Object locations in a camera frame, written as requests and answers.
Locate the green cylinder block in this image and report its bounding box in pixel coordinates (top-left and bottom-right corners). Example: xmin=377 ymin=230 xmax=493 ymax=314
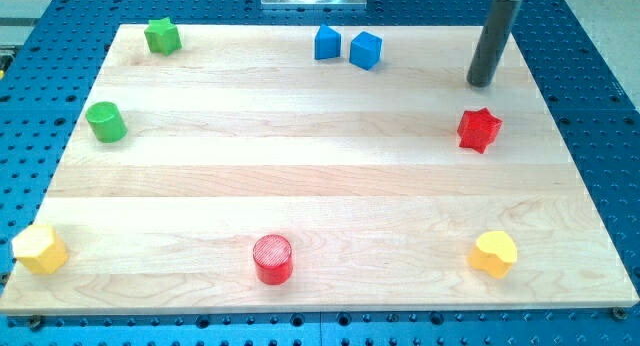
xmin=85 ymin=101 xmax=128 ymax=143

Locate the green star block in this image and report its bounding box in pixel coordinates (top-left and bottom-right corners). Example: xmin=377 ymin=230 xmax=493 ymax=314
xmin=144 ymin=17 xmax=182 ymax=56

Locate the blue triangular block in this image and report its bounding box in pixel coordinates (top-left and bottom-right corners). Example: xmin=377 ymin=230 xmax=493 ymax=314
xmin=314 ymin=24 xmax=342 ymax=60

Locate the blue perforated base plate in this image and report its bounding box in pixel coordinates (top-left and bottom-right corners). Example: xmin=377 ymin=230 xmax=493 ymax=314
xmin=1 ymin=0 xmax=639 ymax=345

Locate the red star block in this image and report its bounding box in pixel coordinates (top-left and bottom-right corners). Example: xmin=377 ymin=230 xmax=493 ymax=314
xmin=457 ymin=108 xmax=503 ymax=154

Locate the yellow hexagon block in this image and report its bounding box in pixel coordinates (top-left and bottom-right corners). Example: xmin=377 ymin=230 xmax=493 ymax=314
xmin=11 ymin=224 xmax=68 ymax=275

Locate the blue cube block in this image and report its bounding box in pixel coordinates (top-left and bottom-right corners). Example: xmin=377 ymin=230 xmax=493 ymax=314
xmin=349 ymin=31 xmax=382 ymax=70

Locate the red cylinder block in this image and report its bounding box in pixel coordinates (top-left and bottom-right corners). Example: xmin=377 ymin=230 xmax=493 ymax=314
xmin=252 ymin=234 xmax=293 ymax=285

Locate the yellow heart block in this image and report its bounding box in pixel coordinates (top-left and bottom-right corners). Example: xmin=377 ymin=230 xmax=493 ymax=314
xmin=467 ymin=230 xmax=518 ymax=279

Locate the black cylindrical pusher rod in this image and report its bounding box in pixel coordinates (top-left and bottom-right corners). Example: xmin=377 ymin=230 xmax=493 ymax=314
xmin=466 ymin=0 xmax=524 ymax=88

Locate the light wooden board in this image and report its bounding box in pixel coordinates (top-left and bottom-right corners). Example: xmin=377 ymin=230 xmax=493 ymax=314
xmin=1 ymin=24 xmax=638 ymax=316

